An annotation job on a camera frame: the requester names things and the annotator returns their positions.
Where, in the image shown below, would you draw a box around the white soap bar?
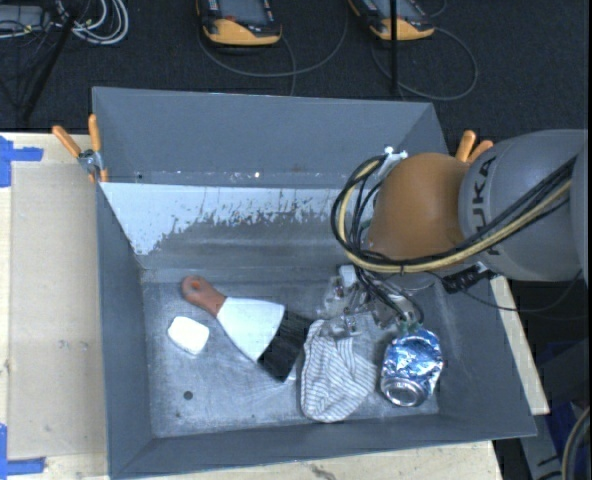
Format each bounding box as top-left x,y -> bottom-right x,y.
167,315 -> 211,356

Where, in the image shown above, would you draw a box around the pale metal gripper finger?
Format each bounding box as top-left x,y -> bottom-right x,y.
320,314 -> 365,339
317,265 -> 359,320

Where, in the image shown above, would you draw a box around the pale cardboard board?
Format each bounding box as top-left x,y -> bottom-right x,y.
6,161 -> 108,460

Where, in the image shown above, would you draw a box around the black cylinder on white bracket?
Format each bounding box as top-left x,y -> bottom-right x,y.
442,262 -> 496,295

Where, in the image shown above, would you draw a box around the white striped cloth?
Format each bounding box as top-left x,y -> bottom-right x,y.
299,318 -> 380,424

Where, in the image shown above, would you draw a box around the crushed blue and silver can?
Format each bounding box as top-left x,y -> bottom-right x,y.
379,326 -> 445,409

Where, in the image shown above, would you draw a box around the grey metal bin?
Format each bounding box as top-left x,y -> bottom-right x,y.
90,86 -> 539,480

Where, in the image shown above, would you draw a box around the red-brown handled white brush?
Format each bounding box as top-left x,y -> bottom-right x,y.
180,274 -> 314,384

